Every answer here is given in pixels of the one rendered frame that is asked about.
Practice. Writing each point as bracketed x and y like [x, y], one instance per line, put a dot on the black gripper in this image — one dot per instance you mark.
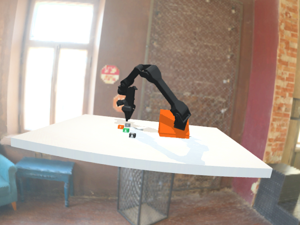
[128, 108]

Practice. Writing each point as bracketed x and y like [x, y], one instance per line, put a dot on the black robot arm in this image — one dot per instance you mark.
[152, 73]

